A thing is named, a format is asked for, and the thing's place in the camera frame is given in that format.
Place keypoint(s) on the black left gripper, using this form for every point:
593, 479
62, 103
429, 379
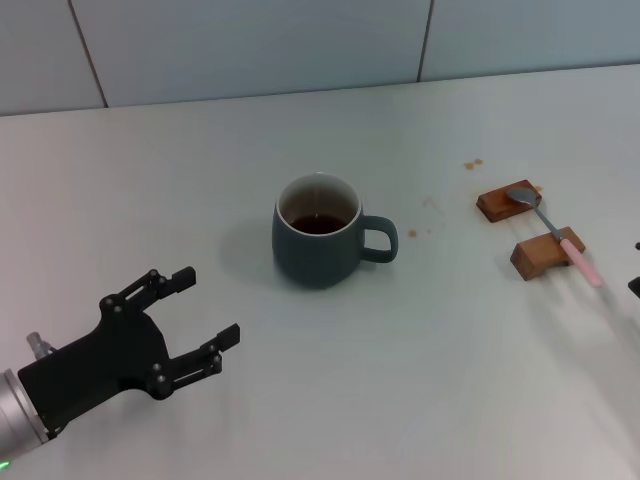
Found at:
110, 355

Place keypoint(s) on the dark grey ceramic cup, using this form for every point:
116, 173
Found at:
310, 260

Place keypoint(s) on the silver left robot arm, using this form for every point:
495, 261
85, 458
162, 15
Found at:
17, 415

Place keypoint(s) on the light brown wooden block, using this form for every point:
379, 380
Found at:
535, 255

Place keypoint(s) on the dark stained wooden block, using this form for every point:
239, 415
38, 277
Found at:
495, 207

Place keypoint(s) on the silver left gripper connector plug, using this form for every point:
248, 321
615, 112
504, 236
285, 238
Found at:
39, 345

